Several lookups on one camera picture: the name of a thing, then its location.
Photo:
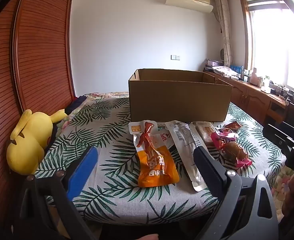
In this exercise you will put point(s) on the orange snack packet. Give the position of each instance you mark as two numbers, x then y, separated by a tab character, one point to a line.
157	165

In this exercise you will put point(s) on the white red snack packet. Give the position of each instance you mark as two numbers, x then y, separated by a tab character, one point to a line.
165	137

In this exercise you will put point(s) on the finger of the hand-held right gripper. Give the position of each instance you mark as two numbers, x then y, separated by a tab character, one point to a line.
284	136

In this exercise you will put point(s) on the person's left hand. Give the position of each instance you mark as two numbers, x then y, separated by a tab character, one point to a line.
149	237

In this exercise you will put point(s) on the long white snack packet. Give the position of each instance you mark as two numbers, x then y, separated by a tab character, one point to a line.
184	135

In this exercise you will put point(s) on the pink bottle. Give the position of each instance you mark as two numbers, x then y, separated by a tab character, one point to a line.
253	77

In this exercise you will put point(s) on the leaf print cloth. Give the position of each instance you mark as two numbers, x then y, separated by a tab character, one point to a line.
112	140

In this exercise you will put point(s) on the wooden slatted wardrobe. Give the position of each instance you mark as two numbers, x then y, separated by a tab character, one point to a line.
42	55

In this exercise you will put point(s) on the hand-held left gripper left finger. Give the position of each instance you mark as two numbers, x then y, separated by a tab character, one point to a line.
83	172

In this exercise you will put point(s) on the wooden sideboard cabinet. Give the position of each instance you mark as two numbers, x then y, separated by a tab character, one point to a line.
249	97

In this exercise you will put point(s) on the small red brown snack packet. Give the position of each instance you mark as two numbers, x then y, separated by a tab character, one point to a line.
233	125

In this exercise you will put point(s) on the pink snack packet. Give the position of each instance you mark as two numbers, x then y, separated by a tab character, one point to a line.
223	140

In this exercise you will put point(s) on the wooden framed window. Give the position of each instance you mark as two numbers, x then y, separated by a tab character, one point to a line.
274	42

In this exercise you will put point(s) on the pink box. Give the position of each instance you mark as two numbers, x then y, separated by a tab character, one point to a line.
213	62

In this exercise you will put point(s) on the folded patterned cloths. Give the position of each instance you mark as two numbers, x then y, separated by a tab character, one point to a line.
225	72

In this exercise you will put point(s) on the dark cloth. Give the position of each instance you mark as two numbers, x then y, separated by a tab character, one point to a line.
74	105

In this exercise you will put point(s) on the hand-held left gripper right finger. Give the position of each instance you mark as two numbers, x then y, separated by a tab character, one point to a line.
209	171

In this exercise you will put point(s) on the brown cardboard box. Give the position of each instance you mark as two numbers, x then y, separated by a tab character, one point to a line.
179	100

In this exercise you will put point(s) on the patterned beige curtain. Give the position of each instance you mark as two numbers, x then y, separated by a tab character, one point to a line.
224	30

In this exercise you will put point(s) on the yellow plush toy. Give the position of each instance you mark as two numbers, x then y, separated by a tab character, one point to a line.
29	140

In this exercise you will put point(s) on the floral blanket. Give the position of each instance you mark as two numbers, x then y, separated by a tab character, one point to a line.
104	94

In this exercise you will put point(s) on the white wall switch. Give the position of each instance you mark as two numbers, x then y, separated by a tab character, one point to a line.
175	57

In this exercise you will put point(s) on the clear sesame candy packet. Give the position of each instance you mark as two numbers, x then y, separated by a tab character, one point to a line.
206	132

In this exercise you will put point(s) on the blue packets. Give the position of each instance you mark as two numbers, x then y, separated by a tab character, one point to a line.
236	68

